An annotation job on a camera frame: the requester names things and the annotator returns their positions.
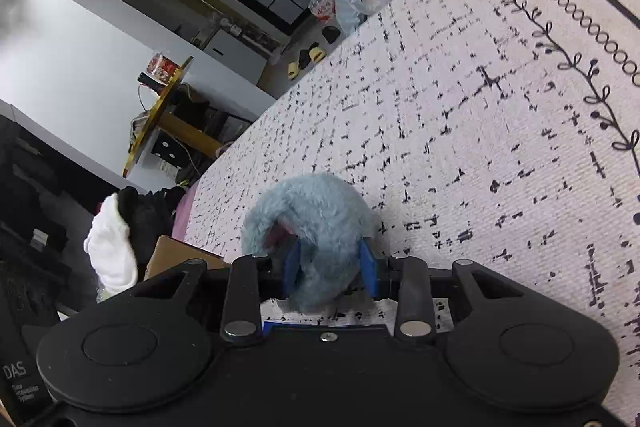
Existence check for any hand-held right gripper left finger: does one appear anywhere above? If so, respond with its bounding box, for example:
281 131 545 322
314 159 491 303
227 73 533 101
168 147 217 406
134 237 303 344

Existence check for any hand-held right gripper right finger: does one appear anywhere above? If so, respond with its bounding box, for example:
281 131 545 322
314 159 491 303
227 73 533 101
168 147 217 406
357 237 527 339

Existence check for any grey and pink plush toy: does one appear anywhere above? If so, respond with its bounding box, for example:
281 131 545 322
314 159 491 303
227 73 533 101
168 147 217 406
240 173 377 314

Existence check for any brown cardboard box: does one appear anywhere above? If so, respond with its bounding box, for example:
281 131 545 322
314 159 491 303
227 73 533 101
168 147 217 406
144 234 232 282

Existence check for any purple bedsheet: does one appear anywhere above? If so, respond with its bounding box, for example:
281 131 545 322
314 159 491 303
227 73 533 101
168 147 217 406
171 184 202 240

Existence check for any black clothes pile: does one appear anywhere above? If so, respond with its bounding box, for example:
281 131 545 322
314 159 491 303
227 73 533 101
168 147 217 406
116 186 188 265

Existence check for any white cloth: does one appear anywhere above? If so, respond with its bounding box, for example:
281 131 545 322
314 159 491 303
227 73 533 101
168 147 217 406
83 193 140 297

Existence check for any dark furniture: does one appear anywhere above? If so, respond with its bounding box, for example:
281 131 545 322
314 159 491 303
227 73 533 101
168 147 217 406
0 114 121 325

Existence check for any white black-patterned blanket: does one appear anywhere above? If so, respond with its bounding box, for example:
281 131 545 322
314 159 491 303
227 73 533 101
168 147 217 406
184 0 640 425

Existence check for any yellow-edged side table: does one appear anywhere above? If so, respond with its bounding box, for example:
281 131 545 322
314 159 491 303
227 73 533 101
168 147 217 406
122 55 253 179

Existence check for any white cabinet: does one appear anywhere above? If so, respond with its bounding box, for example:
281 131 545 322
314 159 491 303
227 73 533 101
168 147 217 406
201 26 282 88

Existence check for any red box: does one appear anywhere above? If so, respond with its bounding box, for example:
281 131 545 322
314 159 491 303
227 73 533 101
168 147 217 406
144 52 180 88

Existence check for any pack of water bottles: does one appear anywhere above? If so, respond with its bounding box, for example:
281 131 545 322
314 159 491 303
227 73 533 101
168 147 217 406
308 0 337 20

